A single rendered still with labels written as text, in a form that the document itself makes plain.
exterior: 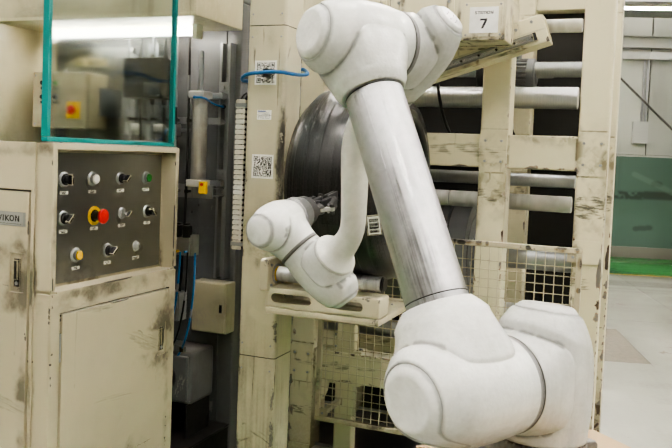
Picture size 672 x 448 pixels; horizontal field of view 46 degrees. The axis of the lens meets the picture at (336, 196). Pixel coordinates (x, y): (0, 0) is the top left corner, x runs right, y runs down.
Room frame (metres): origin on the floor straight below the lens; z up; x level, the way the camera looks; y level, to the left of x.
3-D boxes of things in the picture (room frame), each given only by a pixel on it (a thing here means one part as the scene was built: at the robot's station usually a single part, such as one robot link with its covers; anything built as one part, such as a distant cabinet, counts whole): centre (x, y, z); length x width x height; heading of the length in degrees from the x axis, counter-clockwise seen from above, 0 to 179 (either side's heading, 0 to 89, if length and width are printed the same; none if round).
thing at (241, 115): (2.52, 0.30, 1.19); 0.05 x 0.04 x 0.48; 158
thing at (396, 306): (2.44, -0.04, 0.80); 0.37 x 0.36 x 0.02; 158
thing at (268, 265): (2.51, 0.13, 0.90); 0.40 x 0.03 x 0.10; 158
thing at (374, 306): (2.31, 0.02, 0.84); 0.36 x 0.09 x 0.06; 68
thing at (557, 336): (1.28, -0.34, 0.93); 0.18 x 0.16 x 0.22; 130
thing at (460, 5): (2.67, -0.26, 1.71); 0.61 x 0.25 x 0.15; 68
